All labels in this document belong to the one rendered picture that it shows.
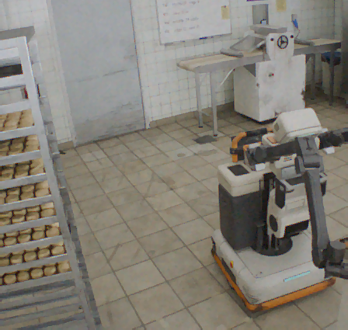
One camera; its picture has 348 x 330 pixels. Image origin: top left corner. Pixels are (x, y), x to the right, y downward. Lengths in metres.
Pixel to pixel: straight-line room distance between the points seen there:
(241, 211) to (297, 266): 0.48
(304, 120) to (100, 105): 3.74
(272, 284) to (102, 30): 3.85
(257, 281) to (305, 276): 0.32
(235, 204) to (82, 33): 3.42
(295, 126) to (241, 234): 0.86
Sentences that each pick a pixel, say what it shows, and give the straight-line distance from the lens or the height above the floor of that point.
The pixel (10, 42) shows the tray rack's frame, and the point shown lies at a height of 1.81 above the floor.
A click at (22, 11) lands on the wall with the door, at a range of 5.11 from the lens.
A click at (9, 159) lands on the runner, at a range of 1.49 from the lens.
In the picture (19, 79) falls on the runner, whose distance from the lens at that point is 1.40.
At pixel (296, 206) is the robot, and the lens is 2.35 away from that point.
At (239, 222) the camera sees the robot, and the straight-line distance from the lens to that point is 2.55.
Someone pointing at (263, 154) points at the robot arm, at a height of 1.13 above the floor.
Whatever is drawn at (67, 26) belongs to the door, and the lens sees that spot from 5.22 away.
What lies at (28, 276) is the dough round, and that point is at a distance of 1.80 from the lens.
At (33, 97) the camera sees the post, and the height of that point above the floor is 1.62.
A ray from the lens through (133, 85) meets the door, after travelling 5.54.
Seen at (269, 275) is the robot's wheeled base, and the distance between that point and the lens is 2.52.
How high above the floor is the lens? 1.92
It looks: 24 degrees down
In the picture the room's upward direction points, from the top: 6 degrees counter-clockwise
